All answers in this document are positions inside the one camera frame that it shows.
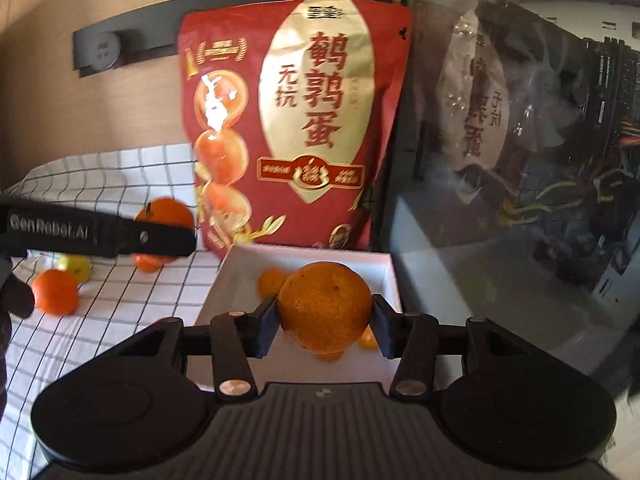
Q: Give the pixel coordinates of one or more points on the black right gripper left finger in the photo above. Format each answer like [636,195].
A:
[236,337]

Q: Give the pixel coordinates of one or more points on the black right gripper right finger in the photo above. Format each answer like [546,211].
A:
[412,338]

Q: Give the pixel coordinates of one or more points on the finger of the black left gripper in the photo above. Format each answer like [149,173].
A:
[33,225]

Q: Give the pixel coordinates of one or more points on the yellow green lemon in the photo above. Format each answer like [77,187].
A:
[77,265]

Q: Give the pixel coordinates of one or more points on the dark gloved left hand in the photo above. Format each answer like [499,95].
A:
[16,299]

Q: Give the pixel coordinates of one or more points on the small mandarin in box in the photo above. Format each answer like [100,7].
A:
[270,282]

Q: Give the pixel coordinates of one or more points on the small mandarin on cloth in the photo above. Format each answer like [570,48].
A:
[55,292]

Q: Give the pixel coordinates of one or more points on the white black checkered tablecloth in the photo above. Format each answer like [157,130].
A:
[118,299]

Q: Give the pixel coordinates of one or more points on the glass panel computer case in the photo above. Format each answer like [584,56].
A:
[514,185]

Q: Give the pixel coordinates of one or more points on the red quail egg snack bag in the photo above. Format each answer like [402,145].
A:
[289,106]

